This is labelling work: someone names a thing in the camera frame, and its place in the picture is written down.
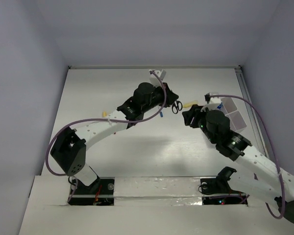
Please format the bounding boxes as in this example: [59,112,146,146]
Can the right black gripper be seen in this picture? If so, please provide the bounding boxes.
[182,103,217,144]

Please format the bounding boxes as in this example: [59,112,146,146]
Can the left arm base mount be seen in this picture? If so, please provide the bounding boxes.
[68,177,115,206]

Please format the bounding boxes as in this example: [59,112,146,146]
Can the white divided organizer box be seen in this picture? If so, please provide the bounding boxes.
[220,97,247,133]

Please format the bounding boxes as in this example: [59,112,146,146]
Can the black scissors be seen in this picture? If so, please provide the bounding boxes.
[171,100,183,114]

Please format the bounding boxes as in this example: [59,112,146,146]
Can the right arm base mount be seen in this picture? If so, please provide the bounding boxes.
[197,166,248,205]

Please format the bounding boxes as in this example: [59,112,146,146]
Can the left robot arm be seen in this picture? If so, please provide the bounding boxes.
[50,82,179,194]

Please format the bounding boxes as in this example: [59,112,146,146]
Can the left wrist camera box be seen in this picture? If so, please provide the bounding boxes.
[149,69,166,87]

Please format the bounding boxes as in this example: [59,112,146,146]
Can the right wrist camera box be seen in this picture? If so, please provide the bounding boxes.
[204,92,222,106]

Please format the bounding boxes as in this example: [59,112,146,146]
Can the aluminium side rail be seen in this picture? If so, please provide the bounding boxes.
[234,66,275,162]

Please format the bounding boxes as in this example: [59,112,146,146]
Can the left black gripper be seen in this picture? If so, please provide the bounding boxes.
[141,82,178,113]

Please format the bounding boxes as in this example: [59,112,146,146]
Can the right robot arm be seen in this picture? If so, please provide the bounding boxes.
[182,105,294,224]

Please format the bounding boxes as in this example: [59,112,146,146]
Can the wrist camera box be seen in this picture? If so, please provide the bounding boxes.
[149,69,166,87]
[204,92,222,106]

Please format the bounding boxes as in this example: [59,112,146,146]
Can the yellow highlighter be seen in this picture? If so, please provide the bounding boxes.
[183,100,198,109]

